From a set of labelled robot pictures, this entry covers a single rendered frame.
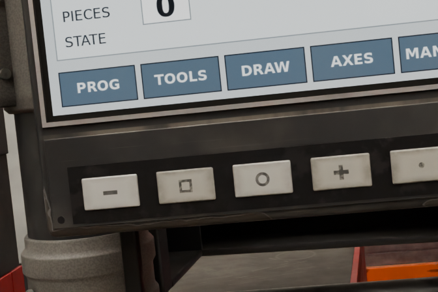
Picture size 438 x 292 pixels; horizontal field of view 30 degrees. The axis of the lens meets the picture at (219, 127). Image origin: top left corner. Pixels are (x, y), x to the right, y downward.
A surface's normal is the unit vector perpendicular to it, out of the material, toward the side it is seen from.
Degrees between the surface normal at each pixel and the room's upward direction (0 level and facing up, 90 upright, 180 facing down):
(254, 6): 90
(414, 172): 90
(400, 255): 90
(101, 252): 49
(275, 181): 90
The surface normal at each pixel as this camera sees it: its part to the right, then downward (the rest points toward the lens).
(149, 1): -0.11, 0.07
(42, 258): -0.47, -0.58
